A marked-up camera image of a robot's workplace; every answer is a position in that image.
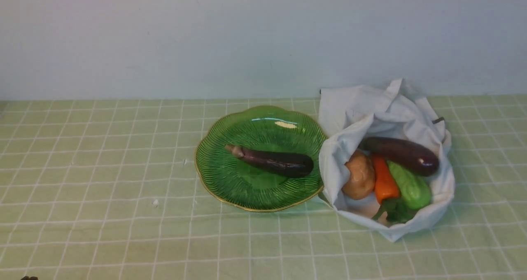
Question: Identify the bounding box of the orange carrot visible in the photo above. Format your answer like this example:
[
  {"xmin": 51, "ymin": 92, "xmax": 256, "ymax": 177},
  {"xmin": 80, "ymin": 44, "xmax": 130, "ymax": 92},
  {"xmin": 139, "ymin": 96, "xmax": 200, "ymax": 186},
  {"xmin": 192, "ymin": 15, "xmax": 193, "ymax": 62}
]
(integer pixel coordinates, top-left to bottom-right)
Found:
[{"xmin": 371, "ymin": 154, "xmax": 401, "ymax": 204}]

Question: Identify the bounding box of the light green cucumber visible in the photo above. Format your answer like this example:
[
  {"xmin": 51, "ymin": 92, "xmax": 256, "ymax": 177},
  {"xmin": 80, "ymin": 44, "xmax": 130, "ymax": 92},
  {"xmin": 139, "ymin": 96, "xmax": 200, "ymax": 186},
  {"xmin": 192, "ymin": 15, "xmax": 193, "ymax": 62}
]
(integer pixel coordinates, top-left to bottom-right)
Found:
[{"xmin": 387, "ymin": 161, "xmax": 433, "ymax": 210}]

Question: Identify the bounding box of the dark purple eggplant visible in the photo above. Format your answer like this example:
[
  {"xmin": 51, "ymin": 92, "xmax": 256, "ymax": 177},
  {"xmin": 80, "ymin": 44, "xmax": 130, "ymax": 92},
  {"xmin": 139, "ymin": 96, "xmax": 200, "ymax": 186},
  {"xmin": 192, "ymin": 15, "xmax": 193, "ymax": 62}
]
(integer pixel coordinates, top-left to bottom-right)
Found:
[
  {"xmin": 224, "ymin": 144, "xmax": 315, "ymax": 178},
  {"xmin": 358, "ymin": 137, "xmax": 440, "ymax": 177}
]

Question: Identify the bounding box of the brown potato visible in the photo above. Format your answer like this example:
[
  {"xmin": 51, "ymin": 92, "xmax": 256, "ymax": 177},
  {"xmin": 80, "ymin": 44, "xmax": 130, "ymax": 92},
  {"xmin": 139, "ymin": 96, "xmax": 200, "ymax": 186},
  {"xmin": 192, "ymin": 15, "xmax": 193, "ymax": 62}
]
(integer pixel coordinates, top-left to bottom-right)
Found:
[{"xmin": 341, "ymin": 150, "xmax": 376, "ymax": 201}]

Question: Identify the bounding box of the white cloth bag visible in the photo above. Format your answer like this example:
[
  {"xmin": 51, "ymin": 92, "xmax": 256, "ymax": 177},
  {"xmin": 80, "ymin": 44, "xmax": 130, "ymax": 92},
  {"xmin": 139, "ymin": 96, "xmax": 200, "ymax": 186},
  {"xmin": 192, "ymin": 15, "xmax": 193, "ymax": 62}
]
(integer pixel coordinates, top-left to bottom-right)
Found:
[{"xmin": 318, "ymin": 79, "xmax": 455, "ymax": 242}]

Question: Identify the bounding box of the green glass plate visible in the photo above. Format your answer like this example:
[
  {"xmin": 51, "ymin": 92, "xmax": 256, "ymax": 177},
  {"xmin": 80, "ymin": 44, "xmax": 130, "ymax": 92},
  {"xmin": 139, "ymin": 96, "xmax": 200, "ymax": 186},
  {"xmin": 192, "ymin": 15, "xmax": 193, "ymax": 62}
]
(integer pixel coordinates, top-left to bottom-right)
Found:
[{"xmin": 194, "ymin": 105, "xmax": 327, "ymax": 212}]

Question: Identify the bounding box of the dark green leafy vegetable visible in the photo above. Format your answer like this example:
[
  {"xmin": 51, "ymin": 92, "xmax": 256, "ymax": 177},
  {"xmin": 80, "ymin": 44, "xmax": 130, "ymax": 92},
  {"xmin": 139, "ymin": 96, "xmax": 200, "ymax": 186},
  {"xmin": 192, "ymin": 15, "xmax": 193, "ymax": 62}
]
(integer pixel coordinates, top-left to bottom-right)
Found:
[{"xmin": 371, "ymin": 198, "xmax": 417, "ymax": 224}]

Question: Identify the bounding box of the green checkered tablecloth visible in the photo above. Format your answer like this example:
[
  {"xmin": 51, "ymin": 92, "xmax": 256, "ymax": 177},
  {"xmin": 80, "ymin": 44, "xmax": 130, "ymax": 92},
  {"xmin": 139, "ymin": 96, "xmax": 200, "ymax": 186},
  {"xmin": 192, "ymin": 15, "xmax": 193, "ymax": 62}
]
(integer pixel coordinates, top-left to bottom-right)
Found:
[{"xmin": 0, "ymin": 94, "xmax": 527, "ymax": 280}]

